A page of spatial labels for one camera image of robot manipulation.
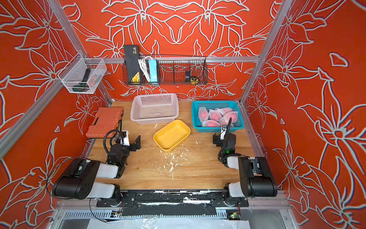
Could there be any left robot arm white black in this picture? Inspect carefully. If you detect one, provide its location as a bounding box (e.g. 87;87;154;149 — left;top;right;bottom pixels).
51;129;141;204

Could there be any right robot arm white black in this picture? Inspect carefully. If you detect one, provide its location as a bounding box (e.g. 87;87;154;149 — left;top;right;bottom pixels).
213;118;278;200

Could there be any netted apple right large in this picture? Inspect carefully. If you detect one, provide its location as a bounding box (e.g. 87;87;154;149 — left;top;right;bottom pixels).
219;111;238;125

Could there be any teal plastic basket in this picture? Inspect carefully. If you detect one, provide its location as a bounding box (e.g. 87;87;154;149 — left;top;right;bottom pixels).
192;101;245;133

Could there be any orange tool case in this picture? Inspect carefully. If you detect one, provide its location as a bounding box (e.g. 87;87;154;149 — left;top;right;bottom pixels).
85;107;123;138

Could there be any yellow plastic tray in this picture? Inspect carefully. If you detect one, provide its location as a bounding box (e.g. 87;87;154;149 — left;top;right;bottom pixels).
153;120;191;153

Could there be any pink plastic basket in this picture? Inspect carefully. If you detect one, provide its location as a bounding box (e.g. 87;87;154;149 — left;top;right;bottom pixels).
130;93;179;125

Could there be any small tape measure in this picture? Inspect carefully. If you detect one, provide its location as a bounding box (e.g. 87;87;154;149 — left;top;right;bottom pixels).
190;77;200;85

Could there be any dark green tool in box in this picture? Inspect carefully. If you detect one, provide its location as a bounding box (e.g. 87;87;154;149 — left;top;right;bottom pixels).
72;68;91;92

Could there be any light blue power bank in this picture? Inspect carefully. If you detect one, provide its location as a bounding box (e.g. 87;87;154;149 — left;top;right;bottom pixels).
148;59;158;84

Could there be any black yellow device box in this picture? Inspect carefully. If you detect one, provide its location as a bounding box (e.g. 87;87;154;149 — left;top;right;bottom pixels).
124;45;142;85

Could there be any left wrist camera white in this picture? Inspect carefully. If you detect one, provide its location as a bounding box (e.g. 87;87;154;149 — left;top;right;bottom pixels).
118;131;131;147

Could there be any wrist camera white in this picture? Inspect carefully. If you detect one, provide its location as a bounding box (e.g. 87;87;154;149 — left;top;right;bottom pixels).
220;125;228;140
118;131;131;147

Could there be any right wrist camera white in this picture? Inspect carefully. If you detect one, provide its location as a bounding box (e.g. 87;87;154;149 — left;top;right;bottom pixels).
220;125;228;140

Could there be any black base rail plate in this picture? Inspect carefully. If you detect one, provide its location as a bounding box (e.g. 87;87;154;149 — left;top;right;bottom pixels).
96;190;249;219

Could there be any white coiled cable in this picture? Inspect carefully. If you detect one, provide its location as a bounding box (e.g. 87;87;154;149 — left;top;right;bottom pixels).
138;56;153;82

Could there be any clear acrylic wall box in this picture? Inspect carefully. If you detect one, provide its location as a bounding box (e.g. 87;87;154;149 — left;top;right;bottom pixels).
57;53;107;94

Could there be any black wire wall basket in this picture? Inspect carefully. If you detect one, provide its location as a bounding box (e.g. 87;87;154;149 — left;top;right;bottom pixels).
122;55;208;85

